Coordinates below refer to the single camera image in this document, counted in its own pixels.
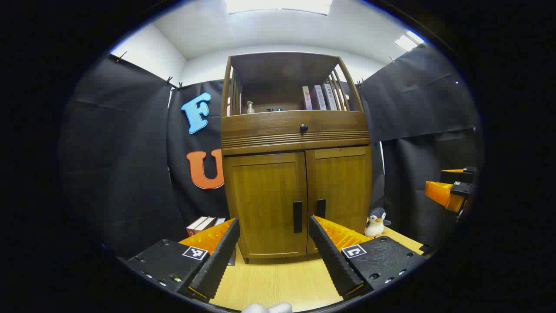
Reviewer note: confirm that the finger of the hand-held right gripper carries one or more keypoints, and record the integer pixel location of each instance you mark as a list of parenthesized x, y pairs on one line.
[(460, 175), (441, 193)]

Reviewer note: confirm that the grey book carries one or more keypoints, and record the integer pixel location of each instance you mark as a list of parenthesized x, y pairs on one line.
[(330, 96)]

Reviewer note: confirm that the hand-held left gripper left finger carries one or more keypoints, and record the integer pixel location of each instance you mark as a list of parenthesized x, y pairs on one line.
[(219, 256)]

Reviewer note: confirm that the blue book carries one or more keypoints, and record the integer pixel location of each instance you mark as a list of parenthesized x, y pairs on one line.
[(220, 221)]

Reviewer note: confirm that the red-brown book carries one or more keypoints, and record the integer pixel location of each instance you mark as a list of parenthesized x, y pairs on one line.
[(192, 228)]

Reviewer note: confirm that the penguin plush toy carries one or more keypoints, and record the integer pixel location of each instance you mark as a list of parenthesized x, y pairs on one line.
[(375, 224)]

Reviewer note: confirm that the wooden drawer with black knob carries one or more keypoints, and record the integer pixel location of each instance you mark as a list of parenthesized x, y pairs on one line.
[(260, 124)]

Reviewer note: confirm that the ceiling light panel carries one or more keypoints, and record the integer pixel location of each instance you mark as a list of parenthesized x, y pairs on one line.
[(409, 40)]

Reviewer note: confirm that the wooden shoe cabinet door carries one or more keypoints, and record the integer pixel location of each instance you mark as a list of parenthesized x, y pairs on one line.
[(343, 182), (265, 200)]

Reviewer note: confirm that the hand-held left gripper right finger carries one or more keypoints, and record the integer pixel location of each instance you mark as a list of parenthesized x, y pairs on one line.
[(330, 256)]

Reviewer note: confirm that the orange-brown book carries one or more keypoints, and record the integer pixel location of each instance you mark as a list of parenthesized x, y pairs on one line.
[(208, 222)]

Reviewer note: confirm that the white plush object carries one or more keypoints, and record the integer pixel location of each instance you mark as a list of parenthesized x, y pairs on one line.
[(267, 308)]

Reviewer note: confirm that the pale pink book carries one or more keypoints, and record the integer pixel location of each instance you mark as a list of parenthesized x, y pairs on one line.
[(307, 98)]

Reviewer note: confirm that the clear glass bottle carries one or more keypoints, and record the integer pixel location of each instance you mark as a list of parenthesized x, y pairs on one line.
[(250, 108)]

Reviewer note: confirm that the wooden double-door shoe cabinet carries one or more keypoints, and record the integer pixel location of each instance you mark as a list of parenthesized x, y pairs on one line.
[(282, 65)]

